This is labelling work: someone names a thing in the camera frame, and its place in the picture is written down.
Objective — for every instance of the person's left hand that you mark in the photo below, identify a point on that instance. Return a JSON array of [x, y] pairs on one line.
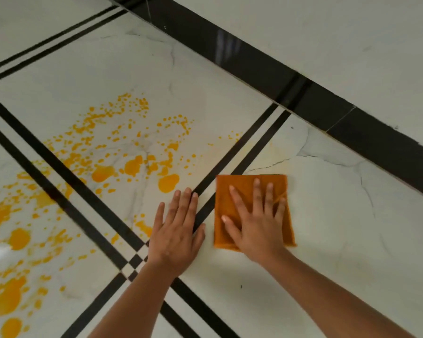
[[172, 242]]

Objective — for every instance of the person's right hand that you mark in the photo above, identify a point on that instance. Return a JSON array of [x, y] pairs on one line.
[[257, 230]]

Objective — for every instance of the person's left middle finger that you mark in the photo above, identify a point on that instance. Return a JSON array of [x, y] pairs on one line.
[[181, 206]]

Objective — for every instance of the person's left thumb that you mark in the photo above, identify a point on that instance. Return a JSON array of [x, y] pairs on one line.
[[198, 239]]

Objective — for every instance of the person's right little finger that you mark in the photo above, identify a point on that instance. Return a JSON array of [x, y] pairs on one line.
[[280, 211]]

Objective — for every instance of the person's left little finger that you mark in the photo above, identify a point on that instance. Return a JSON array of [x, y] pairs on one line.
[[158, 218]]

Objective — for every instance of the person's right thumb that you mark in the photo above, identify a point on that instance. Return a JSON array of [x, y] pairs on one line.
[[231, 230]]

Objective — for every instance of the person's right middle finger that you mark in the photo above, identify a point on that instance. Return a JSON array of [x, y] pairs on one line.
[[257, 197]]

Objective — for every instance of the orange cleaning cloth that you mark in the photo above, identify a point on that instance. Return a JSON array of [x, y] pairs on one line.
[[248, 200]]

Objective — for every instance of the person's right forearm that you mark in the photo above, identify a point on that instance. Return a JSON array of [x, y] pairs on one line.
[[333, 302]]

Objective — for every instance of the person's left forearm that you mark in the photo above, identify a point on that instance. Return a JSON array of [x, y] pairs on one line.
[[134, 304]]

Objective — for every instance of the yellow liquid spill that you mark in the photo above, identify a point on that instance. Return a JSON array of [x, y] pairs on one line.
[[77, 193]]

